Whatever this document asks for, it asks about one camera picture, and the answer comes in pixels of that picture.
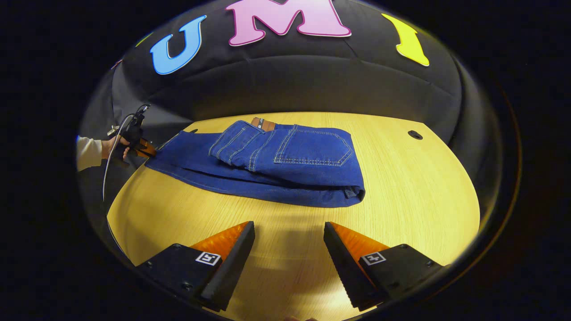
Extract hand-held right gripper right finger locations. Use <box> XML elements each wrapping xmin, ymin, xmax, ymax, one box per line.
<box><xmin>323</xmin><ymin>222</ymin><xmax>447</xmax><ymax>312</ymax></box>

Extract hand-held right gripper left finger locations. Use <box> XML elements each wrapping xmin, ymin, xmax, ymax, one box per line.
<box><xmin>136</xmin><ymin>221</ymin><xmax>256</xmax><ymax>313</ymax></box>

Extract grey cable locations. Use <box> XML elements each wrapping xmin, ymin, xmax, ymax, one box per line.
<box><xmin>102</xmin><ymin>105</ymin><xmax>150</xmax><ymax>201</ymax></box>

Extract blue jeans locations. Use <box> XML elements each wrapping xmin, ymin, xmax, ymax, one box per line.
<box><xmin>145</xmin><ymin>117</ymin><xmax>366</xmax><ymax>209</ymax></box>

